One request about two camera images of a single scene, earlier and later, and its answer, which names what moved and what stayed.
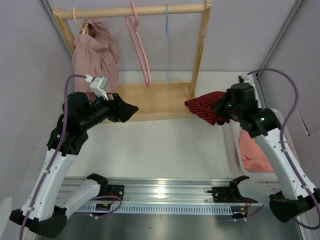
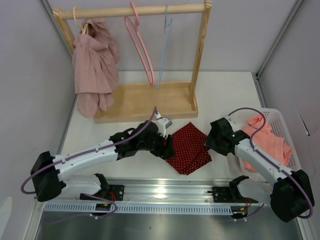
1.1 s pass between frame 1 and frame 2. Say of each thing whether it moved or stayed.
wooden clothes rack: stayed
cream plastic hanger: stayed
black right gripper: moved
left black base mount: stayed
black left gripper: moved
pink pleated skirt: stayed
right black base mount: stayed
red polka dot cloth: moved
